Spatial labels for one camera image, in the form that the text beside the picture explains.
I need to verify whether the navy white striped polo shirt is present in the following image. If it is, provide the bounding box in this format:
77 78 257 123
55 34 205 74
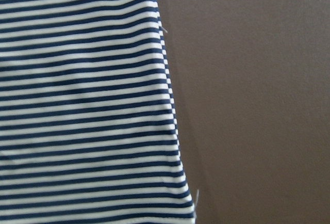
1 0 195 223

